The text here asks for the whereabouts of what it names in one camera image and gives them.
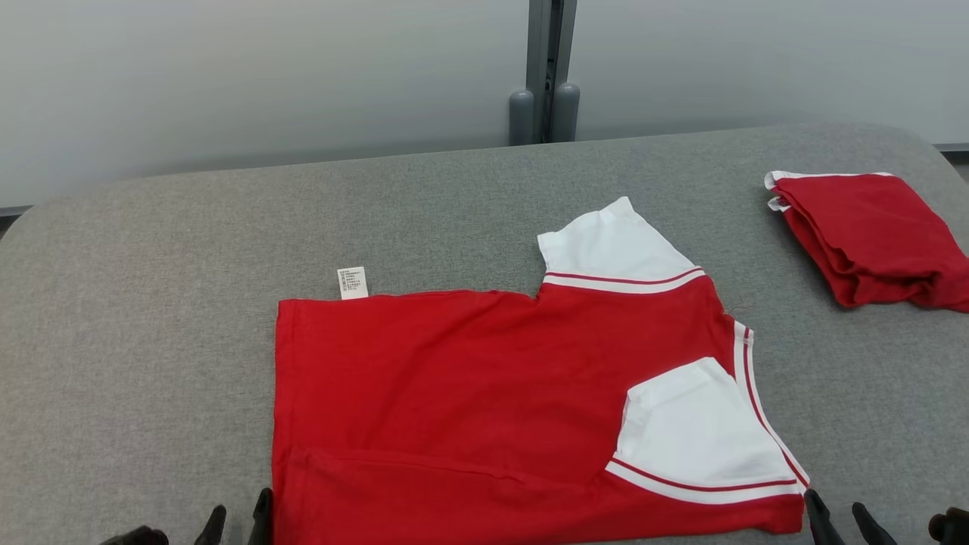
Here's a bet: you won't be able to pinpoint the red and white shorts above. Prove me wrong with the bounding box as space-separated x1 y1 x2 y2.
765 171 969 313

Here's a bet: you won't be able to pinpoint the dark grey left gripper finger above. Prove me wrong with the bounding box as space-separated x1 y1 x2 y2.
248 488 273 545
193 505 228 545

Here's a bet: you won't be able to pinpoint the red and white t-shirt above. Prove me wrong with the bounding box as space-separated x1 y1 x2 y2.
271 197 811 545

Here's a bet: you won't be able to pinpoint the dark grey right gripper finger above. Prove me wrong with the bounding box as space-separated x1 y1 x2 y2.
852 502 898 545
804 488 845 545

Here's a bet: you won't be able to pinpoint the grey metal partition post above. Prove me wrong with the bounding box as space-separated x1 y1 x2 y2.
509 0 581 145

